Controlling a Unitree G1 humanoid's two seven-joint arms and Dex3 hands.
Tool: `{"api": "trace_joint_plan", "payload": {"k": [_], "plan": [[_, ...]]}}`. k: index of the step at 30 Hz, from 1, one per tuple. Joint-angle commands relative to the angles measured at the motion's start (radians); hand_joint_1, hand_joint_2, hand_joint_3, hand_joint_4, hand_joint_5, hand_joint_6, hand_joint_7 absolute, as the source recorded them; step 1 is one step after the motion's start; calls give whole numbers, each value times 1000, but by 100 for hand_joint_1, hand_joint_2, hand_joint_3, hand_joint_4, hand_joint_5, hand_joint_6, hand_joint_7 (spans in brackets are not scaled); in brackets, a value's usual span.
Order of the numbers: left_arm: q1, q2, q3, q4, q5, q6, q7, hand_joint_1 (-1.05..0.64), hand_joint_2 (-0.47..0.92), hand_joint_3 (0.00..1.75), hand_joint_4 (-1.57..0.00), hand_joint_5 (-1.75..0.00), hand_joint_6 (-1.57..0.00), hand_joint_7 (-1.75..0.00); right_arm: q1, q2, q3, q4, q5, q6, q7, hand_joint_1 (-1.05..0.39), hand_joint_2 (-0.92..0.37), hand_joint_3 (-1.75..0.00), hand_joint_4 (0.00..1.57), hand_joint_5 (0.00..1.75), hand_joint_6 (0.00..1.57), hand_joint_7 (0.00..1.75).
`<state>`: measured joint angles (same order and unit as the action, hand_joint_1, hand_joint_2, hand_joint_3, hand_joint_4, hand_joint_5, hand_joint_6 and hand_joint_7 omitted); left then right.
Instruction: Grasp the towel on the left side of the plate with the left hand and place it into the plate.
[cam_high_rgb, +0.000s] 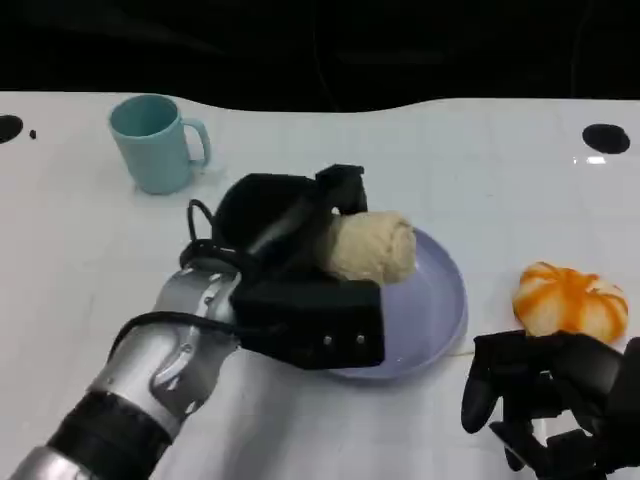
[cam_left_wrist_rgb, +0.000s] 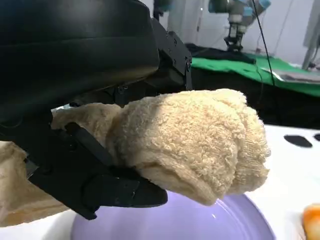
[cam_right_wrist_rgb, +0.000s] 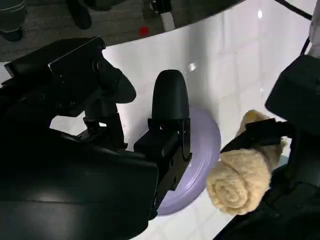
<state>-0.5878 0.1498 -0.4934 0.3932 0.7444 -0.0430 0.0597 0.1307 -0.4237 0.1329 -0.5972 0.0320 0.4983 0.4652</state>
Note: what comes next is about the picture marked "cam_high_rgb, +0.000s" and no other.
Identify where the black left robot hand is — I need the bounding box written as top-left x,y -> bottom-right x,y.
212,163 -> 371,287

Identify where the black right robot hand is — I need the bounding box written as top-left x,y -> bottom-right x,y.
460,329 -> 632,480

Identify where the orange and white bread roll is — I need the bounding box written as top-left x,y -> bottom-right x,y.
513,259 -> 630,344

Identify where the pale green mug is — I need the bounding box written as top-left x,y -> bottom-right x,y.
108,94 -> 212,196

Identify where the lilac plate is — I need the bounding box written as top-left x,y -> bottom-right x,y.
319,227 -> 469,385

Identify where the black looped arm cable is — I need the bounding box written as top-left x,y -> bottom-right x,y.
179,198 -> 251,269

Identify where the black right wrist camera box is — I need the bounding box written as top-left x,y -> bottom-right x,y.
607,337 -> 640,480

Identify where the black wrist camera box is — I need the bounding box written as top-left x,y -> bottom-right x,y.
230,278 -> 387,372
607,337 -> 640,480

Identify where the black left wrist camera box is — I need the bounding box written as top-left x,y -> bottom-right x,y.
230,278 -> 387,372

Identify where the black table cable grommet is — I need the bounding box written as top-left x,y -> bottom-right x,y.
0,114 -> 24,146
582,123 -> 631,154

